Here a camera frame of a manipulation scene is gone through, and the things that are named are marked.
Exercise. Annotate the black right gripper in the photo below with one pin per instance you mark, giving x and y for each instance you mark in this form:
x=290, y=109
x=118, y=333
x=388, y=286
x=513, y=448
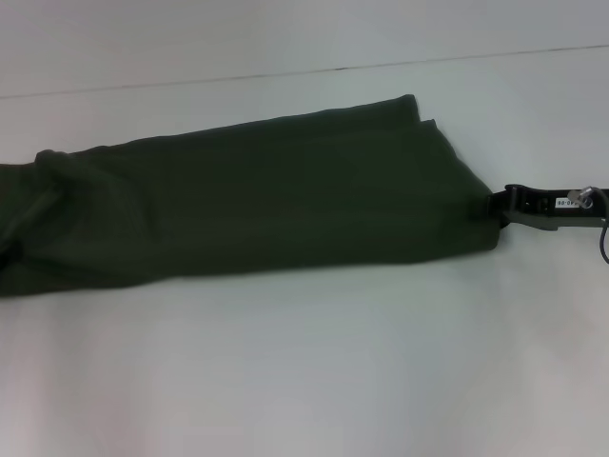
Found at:
x=547, y=209

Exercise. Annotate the dark green FREE t-shirt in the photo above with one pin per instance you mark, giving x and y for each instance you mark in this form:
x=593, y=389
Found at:
x=261, y=200

